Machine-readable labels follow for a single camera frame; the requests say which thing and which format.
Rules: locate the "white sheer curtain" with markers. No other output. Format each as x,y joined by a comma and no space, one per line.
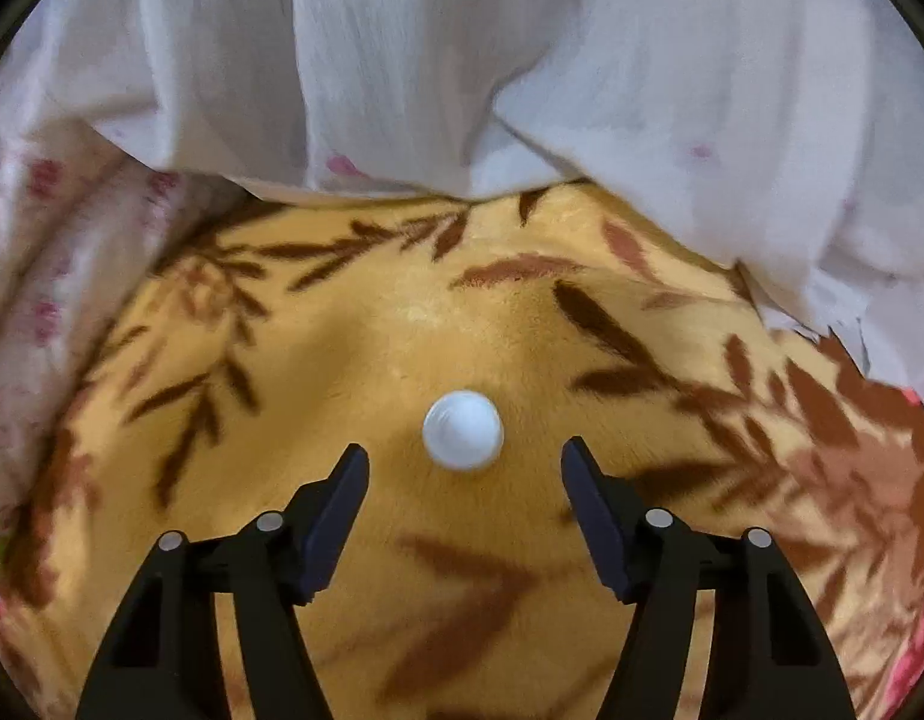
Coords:
582,52

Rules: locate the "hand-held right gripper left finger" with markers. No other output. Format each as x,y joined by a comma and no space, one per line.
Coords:
334,525

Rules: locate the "folded pink floral quilt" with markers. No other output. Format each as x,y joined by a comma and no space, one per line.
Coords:
42,277

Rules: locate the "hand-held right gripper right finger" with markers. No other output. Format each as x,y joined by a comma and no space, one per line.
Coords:
593,525

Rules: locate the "yellow floral blanket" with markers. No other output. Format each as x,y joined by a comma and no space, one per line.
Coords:
357,360

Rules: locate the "white bottle cap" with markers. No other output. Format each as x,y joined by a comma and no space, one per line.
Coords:
462,431

